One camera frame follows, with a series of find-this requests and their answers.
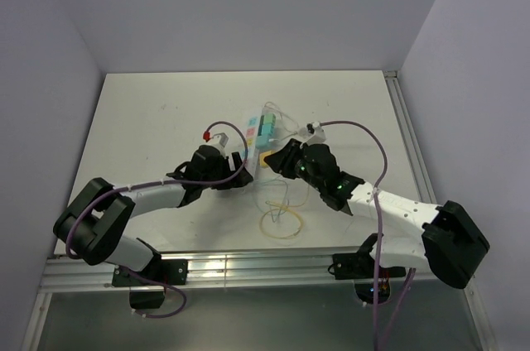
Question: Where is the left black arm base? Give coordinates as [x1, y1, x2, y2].
[111, 259, 188, 319]

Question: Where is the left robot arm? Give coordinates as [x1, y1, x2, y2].
[53, 145, 253, 284]

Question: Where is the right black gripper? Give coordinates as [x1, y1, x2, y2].
[265, 137, 325, 191]

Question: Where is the light green charging cable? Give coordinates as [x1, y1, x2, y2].
[252, 137, 291, 228]

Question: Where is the aluminium rail frame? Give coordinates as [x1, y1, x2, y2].
[383, 70, 451, 247]
[39, 244, 475, 294]

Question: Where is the teal usb charger plug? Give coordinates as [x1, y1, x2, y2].
[259, 123, 275, 137]

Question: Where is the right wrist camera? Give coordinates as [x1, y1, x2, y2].
[305, 122, 326, 146]

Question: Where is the aluminium front rail frame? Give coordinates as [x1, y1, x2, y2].
[39, 244, 475, 294]

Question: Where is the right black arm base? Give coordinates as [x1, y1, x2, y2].
[327, 235, 407, 305]

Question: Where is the aluminium right rail frame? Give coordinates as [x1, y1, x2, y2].
[383, 70, 451, 247]

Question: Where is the green usb charger plug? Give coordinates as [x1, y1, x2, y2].
[263, 113, 276, 125]

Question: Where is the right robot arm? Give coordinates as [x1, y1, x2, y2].
[264, 139, 490, 289]

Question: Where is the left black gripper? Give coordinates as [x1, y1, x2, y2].
[201, 151, 253, 190]

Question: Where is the white multicolour power strip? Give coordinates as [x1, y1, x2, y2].
[242, 106, 277, 185]

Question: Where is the yellow charging cable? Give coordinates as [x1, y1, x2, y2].
[258, 180, 311, 240]

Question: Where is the yellow charger plug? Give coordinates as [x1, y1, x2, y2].
[259, 150, 273, 168]

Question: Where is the white power strip cord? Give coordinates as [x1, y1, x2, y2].
[263, 100, 311, 141]

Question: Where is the light blue charger plug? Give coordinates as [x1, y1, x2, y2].
[255, 135, 273, 151]

